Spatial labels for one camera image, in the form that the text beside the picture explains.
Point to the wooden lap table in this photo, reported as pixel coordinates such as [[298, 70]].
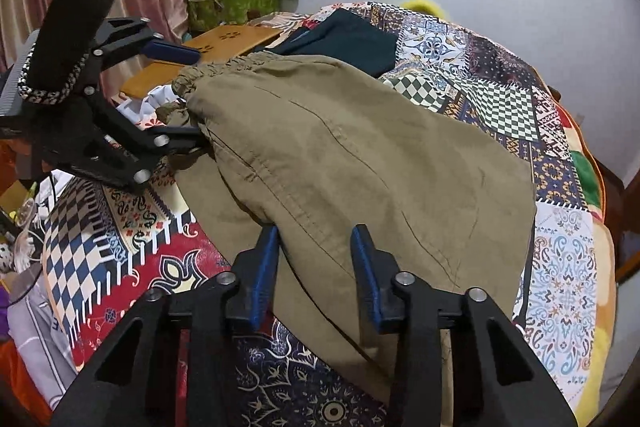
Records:
[[200, 57]]

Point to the white cloth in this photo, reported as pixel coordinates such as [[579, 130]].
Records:
[[150, 104]]

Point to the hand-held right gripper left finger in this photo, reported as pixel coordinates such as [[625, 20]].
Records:
[[267, 257]]

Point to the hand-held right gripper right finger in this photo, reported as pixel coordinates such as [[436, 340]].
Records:
[[361, 257]]

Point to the patchwork printed blanket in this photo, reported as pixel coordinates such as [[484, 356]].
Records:
[[525, 117]]

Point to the dark green folded garment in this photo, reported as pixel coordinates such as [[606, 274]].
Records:
[[345, 39]]

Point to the yellow plush toy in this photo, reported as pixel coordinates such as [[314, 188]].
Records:
[[425, 6]]

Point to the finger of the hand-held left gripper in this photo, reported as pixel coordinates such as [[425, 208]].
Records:
[[165, 140], [170, 52]]

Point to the olive green pants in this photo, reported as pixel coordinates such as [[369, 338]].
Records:
[[350, 157]]

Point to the green patterned storage box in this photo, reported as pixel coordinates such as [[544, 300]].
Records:
[[232, 4]]

